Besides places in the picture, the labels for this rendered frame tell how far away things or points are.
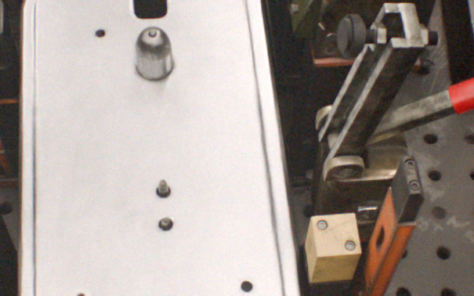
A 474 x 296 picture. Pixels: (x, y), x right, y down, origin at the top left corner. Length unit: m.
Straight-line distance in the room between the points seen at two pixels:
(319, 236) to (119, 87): 0.24
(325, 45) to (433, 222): 0.32
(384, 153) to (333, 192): 0.05
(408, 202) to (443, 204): 0.56
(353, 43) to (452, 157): 0.59
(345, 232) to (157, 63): 0.23
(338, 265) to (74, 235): 0.21
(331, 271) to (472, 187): 0.47
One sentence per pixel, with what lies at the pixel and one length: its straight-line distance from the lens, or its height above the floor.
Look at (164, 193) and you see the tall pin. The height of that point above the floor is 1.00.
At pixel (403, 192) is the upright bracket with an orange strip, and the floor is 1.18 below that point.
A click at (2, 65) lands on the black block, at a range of 0.98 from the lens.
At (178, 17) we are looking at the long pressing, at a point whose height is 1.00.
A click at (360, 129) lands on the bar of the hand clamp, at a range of 0.73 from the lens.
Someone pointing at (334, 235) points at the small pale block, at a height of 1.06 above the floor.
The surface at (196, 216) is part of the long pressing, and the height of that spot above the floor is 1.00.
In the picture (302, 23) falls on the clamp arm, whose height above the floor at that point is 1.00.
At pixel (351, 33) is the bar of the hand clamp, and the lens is 0.65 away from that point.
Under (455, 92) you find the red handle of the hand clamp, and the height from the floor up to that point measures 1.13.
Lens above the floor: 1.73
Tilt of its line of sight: 61 degrees down
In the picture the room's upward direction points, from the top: 4 degrees clockwise
